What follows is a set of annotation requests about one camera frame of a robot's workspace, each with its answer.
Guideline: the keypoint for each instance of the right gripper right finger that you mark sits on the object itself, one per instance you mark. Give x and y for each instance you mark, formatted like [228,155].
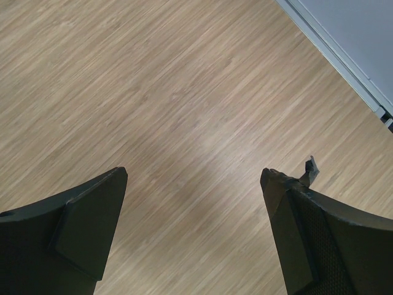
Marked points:
[325,246]

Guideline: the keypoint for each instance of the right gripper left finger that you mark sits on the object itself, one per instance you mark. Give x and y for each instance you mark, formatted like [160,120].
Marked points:
[60,245]

